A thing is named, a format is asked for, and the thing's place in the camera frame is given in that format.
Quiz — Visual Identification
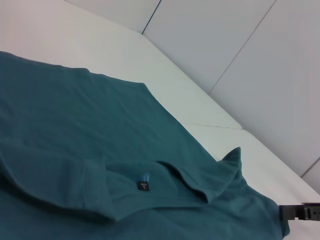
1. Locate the teal T-shirt with beige print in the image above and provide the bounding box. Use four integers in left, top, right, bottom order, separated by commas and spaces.
0, 50, 291, 240

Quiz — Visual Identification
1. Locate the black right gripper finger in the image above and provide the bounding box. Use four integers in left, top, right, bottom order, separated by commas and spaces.
278, 202, 320, 222

